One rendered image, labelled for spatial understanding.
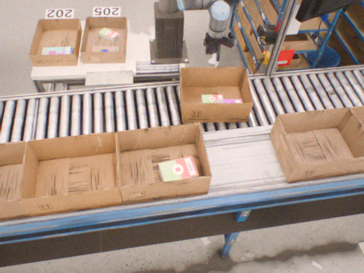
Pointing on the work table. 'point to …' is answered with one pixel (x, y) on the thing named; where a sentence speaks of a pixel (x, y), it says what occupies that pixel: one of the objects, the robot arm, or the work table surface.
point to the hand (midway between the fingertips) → (214, 59)
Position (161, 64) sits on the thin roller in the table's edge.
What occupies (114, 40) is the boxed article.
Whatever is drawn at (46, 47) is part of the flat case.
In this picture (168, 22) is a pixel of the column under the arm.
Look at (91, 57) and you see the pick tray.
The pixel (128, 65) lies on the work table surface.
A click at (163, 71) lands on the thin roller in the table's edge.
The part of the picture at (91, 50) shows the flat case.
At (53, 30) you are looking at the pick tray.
